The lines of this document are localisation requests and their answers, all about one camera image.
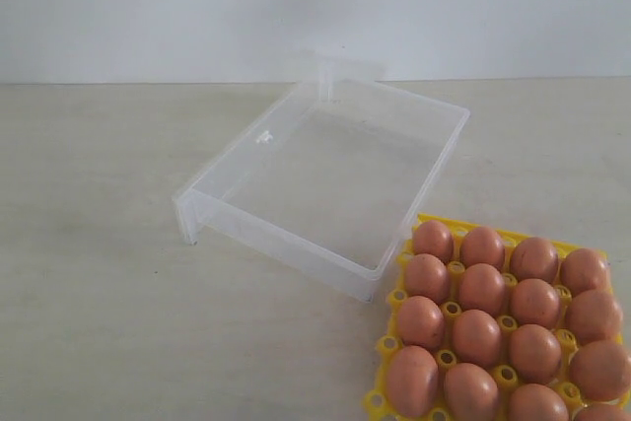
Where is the clear plastic container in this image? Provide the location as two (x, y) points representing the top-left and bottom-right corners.
(174, 53), (469, 302)

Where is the yellow plastic egg tray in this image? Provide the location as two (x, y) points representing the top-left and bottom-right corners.
(364, 215), (630, 420)

